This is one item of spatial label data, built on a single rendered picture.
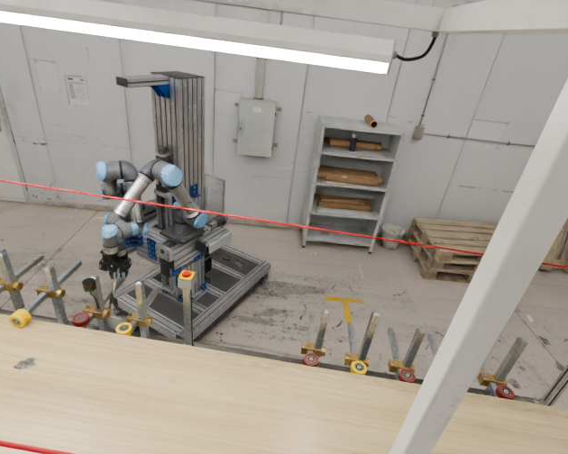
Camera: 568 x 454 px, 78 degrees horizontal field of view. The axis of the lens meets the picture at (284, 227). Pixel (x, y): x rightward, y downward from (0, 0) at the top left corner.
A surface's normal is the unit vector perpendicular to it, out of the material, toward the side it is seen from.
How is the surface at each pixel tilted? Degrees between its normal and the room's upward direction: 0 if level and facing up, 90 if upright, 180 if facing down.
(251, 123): 90
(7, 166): 90
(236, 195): 90
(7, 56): 90
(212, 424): 0
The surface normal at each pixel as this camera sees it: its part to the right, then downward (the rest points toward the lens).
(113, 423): 0.11, -0.86
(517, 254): -0.11, 0.48
